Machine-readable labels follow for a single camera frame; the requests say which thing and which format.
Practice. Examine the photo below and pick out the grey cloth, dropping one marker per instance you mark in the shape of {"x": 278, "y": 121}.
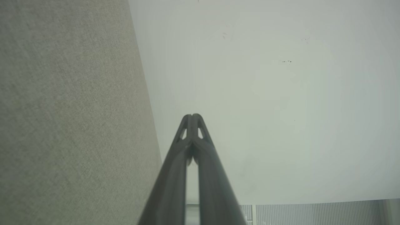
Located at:
{"x": 68, "y": 118}

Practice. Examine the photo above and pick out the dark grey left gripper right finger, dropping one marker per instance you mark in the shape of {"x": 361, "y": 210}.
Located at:
{"x": 212, "y": 187}

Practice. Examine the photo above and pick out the grey ribbed panel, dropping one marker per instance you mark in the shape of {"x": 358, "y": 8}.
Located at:
{"x": 312, "y": 214}

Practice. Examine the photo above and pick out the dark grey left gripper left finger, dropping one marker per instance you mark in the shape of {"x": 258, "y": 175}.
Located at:
{"x": 170, "y": 181}

